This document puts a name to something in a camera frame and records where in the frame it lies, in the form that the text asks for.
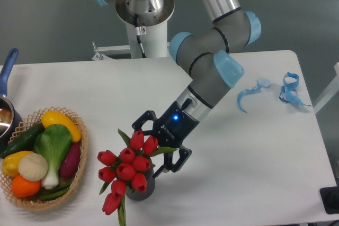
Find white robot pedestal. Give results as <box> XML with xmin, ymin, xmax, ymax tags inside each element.
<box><xmin>125</xmin><ymin>21</ymin><xmax>167</xmax><ymax>55</ymax></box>

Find woven wicker basket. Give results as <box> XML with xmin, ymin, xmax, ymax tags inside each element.
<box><xmin>1</xmin><ymin>107</ymin><xmax>88</xmax><ymax>211</ymax></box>

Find dark grey ribbed vase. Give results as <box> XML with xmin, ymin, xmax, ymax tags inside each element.
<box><xmin>126</xmin><ymin>156</ymin><xmax>155</xmax><ymax>201</ymax></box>

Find blue knotted ribbon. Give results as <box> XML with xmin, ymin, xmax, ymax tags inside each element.
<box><xmin>279</xmin><ymin>71</ymin><xmax>311</xmax><ymax>107</ymax></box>

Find black device at edge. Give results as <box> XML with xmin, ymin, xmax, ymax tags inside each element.
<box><xmin>319</xmin><ymin>186</ymin><xmax>338</xmax><ymax>214</ymax></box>

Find white metal base frame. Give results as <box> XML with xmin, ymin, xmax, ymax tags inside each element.
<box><xmin>91</xmin><ymin>40</ymin><xmax>171</xmax><ymax>61</ymax></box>

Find white garlic bulb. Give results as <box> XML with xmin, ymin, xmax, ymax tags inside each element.
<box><xmin>18</xmin><ymin>153</ymin><xmax>48</xmax><ymax>182</ymax></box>

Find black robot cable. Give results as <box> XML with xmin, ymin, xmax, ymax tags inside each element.
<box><xmin>133</xmin><ymin>13</ymin><xmax>147</xmax><ymax>59</ymax></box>

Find green bok choy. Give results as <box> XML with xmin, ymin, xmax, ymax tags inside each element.
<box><xmin>33</xmin><ymin>124</ymin><xmax>72</xmax><ymax>189</ymax></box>

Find green bean pods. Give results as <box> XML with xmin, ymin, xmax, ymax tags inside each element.
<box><xmin>38</xmin><ymin>182</ymin><xmax>71</xmax><ymax>202</ymax></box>

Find yellow bell pepper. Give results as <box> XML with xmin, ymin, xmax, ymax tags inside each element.
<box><xmin>2</xmin><ymin>151</ymin><xmax>33</xmax><ymax>177</ymax></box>

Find purple sweet potato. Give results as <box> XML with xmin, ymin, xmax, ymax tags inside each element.
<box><xmin>59</xmin><ymin>143</ymin><xmax>81</xmax><ymax>178</ymax></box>

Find white frame leg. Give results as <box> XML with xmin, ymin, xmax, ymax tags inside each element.
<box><xmin>313</xmin><ymin>62</ymin><xmax>338</xmax><ymax>114</ymax></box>

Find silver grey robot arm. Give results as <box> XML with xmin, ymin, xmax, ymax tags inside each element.
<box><xmin>97</xmin><ymin>0</ymin><xmax>261</xmax><ymax>173</ymax></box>

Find red tulip bouquet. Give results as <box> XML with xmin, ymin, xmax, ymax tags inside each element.
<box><xmin>97</xmin><ymin>130</ymin><xmax>176</xmax><ymax>225</ymax></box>

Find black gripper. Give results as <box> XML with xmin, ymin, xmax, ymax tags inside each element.
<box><xmin>131</xmin><ymin>100</ymin><xmax>200</xmax><ymax>179</ymax></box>

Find yellow squash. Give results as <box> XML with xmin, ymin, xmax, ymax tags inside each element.
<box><xmin>41</xmin><ymin>110</ymin><xmax>82</xmax><ymax>142</ymax></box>

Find orange fruit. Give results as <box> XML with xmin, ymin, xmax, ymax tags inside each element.
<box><xmin>11</xmin><ymin>175</ymin><xmax>41</xmax><ymax>198</ymax></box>

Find green cucumber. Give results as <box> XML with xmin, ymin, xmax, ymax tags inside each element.
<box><xmin>1</xmin><ymin>123</ymin><xmax>45</xmax><ymax>159</ymax></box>

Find blue handled saucepan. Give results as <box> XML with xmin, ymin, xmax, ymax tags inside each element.
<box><xmin>1</xmin><ymin>48</ymin><xmax>22</xmax><ymax>152</ymax></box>

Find light blue ribbon strip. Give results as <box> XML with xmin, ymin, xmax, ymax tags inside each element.
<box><xmin>236</xmin><ymin>78</ymin><xmax>271</xmax><ymax>113</ymax></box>

